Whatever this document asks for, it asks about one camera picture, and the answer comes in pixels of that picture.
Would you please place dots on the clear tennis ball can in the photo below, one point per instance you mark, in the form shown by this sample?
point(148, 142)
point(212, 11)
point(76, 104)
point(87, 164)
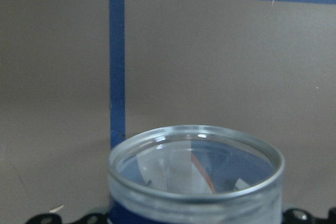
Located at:
point(195, 174)

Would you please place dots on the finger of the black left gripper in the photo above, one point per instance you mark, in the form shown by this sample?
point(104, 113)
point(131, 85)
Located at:
point(67, 214)
point(293, 214)

